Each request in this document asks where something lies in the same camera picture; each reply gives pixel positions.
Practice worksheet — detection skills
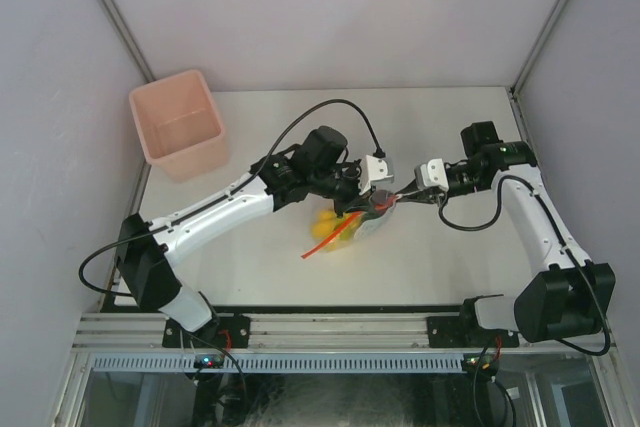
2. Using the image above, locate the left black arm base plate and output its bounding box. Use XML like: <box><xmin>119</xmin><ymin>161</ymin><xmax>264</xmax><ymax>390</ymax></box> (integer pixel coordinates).
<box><xmin>162</xmin><ymin>315</ymin><xmax>251</xmax><ymax>350</ymax></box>

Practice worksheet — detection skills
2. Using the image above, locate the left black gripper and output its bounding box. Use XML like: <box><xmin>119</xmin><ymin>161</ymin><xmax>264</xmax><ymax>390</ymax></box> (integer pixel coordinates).
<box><xmin>310</xmin><ymin>162</ymin><xmax>376</xmax><ymax>219</ymax></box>

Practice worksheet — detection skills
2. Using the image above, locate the pink plastic bin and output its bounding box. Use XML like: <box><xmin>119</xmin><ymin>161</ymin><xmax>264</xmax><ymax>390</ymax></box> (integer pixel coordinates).
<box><xmin>129</xmin><ymin>69</ymin><xmax>229</xmax><ymax>182</ymax></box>

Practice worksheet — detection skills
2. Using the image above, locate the clear zip top bag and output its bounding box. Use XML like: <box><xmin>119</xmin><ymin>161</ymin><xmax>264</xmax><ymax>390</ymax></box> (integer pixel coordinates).
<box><xmin>301</xmin><ymin>190</ymin><xmax>403</xmax><ymax>260</ymax></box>

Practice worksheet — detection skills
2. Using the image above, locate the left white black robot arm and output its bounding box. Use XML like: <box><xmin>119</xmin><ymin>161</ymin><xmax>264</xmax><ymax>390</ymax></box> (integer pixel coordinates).
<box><xmin>115</xmin><ymin>126</ymin><xmax>388</xmax><ymax>347</ymax></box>

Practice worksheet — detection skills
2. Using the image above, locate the yellow fake banana bunch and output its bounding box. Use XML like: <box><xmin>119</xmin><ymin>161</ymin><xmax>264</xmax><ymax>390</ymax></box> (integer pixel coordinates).
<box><xmin>309</xmin><ymin>209</ymin><xmax>363</xmax><ymax>255</ymax></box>

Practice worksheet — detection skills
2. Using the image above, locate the grey slotted cable duct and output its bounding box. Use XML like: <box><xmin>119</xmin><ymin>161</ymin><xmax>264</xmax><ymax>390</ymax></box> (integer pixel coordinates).
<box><xmin>91</xmin><ymin>352</ymin><xmax>465</xmax><ymax>374</ymax></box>

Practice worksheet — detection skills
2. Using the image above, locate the aluminium rail frame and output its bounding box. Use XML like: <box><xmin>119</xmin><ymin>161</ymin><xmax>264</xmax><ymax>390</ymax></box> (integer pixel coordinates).
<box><xmin>72</xmin><ymin>309</ymin><xmax>616</xmax><ymax>353</ymax></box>

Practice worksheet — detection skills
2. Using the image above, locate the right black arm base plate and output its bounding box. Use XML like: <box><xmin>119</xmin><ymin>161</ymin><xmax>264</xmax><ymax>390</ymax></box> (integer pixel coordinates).
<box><xmin>426</xmin><ymin>315</ymin><xmax>520</xmax><ymax>349</ymax></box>

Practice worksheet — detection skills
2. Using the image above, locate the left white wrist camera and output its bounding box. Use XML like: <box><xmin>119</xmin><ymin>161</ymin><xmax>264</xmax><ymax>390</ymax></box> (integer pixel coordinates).
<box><xmin>358</xmin><ymin>155</ymin><xmax>394</xmax><ymax>195</ymax></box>

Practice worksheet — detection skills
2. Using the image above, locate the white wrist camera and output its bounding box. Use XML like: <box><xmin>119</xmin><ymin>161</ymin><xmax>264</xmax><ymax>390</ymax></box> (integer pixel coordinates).
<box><xmin>414</xmin><ymin>158</ymin><xmax>449</xmax><ymax>192</ymax></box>
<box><xmin>358</xmin><ymin>155</ymin><xmax>394</xmax><ymax>195</ymax></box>

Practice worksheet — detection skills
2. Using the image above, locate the left black camera cable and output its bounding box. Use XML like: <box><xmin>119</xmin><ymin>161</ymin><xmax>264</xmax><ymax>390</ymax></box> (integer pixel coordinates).
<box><xmin>77</xmin><ymin>99</ymin><xmax>387</xmax><ymax>298</ymax></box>

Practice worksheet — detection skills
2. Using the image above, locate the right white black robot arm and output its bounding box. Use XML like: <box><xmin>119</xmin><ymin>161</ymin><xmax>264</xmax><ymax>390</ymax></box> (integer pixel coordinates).
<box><xmin>398</xmin><ymin>121</ymin><xmax>616</xmax><ymax>356</ymax></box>

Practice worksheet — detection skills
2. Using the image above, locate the purple fake onion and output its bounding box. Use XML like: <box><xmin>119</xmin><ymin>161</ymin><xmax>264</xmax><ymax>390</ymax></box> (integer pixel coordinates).
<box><xmin>370</xmin><ymin>189</ymin><xmax>396</xmax><ymax>210</ymax></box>

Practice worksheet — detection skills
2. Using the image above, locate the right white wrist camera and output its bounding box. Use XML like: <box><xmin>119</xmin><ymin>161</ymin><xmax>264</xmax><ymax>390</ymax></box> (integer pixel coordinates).
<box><xmin>414</xmin><ymin>158</ymin><xmax>449</xmax><ymax>192</ymax></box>

